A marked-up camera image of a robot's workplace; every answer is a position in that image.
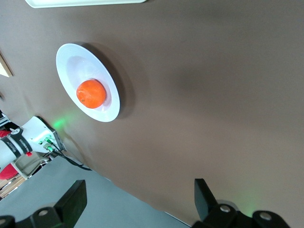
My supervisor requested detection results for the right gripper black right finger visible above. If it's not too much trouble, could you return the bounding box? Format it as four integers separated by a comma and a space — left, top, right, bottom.
190, 178, 293, 228

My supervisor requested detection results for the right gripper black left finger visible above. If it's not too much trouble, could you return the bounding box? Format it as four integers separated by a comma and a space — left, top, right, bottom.
0, 180, 87, 228

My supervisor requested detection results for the orange fruit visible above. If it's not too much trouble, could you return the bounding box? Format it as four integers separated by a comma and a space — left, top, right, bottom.
76, 79, 107, 109

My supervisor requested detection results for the white round plate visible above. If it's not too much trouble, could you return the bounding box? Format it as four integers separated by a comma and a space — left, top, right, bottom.
56, 42, 121, 123

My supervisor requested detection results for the brown table cover sheet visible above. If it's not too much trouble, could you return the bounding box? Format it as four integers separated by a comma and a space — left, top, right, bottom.
0, 0, 304, 228

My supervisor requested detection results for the wooden cutting board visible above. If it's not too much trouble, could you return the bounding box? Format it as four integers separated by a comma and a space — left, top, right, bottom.
0, 49, 14, 78

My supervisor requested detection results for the cream bear print tray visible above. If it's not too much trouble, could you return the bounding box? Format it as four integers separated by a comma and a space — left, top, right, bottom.
25, 0, 148, 9

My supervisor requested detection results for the black arm base cable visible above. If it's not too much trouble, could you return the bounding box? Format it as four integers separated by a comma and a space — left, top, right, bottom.
48, 142, 92, 171

